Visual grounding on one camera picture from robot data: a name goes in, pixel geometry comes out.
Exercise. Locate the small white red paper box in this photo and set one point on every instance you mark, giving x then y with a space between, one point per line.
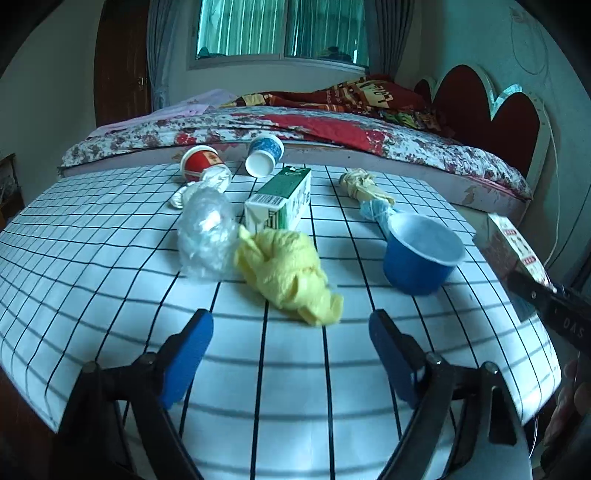
519 247

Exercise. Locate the green white milk carton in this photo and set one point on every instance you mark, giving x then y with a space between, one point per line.
286 194

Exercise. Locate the light blue crumpled glove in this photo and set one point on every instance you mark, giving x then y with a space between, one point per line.
374 212

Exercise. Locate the blue patterned paper cup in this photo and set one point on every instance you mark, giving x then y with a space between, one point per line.
265 147

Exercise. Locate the grey curtain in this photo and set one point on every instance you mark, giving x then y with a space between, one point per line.
161 55
392 37

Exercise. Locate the red patterned blanket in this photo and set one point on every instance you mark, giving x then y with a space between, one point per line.
360 94

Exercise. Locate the black grid white tablecloth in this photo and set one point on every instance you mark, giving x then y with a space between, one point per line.
115 254

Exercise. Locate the window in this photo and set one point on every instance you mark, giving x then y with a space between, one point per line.
240 27

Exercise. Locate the bed mattress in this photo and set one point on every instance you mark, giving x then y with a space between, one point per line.
480 191

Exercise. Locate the white paper towel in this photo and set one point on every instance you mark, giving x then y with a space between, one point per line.
217 177

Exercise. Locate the red paper cup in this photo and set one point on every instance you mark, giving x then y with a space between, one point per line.
201 159

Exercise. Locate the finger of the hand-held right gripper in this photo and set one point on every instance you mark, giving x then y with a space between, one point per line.
531 288

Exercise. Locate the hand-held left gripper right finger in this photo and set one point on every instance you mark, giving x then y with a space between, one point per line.
392 350

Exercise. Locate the person's right hand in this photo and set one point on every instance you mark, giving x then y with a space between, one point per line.
565 406

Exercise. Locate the yellow crumpled cloth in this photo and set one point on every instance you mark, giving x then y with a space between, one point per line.
281 267

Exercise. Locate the cream glove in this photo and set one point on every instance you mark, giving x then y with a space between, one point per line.
360 184

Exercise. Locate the blue plastic cup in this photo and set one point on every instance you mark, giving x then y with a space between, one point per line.
411 272

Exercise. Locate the floral bed quilt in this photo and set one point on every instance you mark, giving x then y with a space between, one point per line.
415 147

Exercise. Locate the red scalloped headboard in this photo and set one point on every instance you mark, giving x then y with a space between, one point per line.
466 101

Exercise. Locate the pink cloth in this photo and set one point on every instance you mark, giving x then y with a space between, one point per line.
184 108

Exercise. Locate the brown wooden door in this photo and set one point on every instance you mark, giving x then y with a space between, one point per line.
120 69

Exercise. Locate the clear crumpled plastic bag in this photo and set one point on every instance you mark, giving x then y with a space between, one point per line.
203 240

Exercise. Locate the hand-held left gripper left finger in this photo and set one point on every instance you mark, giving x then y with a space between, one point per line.
189 355

